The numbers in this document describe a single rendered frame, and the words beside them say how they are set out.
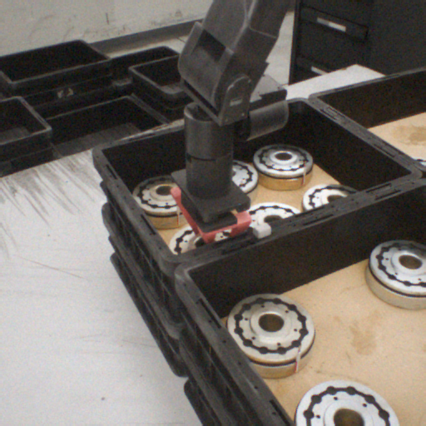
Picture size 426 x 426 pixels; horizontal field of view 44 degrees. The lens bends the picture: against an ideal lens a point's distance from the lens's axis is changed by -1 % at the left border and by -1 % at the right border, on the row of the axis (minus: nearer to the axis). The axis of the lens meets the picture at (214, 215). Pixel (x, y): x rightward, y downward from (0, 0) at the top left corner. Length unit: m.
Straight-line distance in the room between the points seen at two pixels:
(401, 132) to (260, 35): 0.63
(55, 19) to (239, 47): 3.25
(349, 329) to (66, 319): 0.44
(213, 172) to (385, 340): 0.29
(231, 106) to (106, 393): 0.43
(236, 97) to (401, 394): 0.37
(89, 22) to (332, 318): 3.35
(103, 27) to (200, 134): 3.33
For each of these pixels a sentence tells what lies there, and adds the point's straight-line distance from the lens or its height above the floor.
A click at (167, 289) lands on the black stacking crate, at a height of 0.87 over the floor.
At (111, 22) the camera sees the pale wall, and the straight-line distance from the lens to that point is 3.92.
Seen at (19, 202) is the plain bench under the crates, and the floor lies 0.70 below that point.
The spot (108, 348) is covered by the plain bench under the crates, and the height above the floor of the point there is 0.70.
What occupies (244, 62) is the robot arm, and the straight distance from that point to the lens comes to 0.54.
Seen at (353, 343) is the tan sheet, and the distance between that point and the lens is 0.66.
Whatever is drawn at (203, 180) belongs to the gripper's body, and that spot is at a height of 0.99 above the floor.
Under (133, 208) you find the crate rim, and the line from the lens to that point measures 0.68.
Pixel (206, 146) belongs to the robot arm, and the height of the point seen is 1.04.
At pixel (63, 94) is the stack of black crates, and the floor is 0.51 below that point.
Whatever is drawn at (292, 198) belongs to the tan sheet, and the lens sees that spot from 0.87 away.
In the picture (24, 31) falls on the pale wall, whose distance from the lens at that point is 3.70.
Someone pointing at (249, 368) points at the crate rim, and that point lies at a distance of 0.50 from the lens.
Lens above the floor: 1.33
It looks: 37 degrees down
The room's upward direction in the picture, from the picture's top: straight up
